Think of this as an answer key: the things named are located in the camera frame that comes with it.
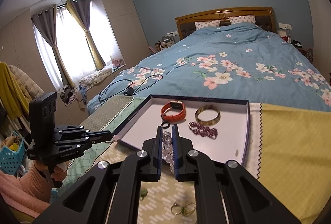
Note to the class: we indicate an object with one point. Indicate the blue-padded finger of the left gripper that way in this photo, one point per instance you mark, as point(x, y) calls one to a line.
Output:
point(99, 136)

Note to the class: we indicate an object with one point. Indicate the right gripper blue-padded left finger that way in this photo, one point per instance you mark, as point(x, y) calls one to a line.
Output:
point(151, 169)

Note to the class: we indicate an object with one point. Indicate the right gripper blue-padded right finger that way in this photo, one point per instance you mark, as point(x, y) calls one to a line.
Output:
point(184, 171)

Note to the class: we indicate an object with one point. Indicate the green jade pendant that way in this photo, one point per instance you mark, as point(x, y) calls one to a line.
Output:
point(143, 193)

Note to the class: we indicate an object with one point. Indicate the gold ring green stone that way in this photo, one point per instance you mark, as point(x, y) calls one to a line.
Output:
point(185, 210)

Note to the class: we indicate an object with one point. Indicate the pink sweater forearm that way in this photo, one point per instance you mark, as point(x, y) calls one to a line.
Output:
point(29, 195)

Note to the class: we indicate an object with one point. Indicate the person's left hand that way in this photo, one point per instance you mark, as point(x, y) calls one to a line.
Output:
point(59, 174)

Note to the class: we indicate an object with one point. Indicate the navy shallow box tray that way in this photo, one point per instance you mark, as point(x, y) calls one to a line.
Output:
point(226, 140)

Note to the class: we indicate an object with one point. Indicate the tortoiseshell bangle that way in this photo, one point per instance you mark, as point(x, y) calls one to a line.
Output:
point(207, 115)

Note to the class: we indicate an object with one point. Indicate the orange smart watch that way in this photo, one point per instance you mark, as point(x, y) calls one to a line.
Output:
point(173, 111)

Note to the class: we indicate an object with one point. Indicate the crumpled clothes on sill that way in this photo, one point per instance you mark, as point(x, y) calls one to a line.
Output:
point(96, 78)

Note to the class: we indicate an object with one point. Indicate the beige hanging coat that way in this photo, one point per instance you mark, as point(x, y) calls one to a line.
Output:
point(29, 88)

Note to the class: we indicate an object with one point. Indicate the blue plastic basket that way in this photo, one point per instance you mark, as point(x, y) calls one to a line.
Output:
point(12, 152)

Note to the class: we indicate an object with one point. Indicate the yellow hanging garment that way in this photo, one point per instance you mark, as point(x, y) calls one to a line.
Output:
point(12, 97)

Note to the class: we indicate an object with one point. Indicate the patchwork bed cover cloth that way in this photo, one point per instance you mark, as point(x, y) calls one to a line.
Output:
point(288, 152)

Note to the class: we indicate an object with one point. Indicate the blue floral duvet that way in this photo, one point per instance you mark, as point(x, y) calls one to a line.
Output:
point(238, 62)

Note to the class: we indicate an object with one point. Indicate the grey yellow left curtain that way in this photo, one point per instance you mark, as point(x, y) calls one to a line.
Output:
point(45, 22)

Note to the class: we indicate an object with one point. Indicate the grey yellow curtain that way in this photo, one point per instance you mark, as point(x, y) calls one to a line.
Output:
point(80, 11)
point(45, 22)

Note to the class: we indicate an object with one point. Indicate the grey yellow right curtain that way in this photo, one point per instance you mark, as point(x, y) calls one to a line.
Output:
point(80, 11)

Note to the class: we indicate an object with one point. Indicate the left floral pillow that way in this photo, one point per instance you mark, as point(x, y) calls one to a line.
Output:
point(200, 25)

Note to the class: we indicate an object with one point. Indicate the floral pillow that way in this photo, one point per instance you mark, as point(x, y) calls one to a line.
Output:
point(242, 19)
point(200, 25)

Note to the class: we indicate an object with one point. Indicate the right floral pillow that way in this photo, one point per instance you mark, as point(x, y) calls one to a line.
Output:
point(242, 19)

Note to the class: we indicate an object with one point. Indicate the wooden bed headboard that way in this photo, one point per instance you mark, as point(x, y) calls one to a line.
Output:
point(264, 18)

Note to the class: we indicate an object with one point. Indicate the black tracker camera box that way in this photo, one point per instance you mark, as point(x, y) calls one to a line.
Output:
point(42, 122)

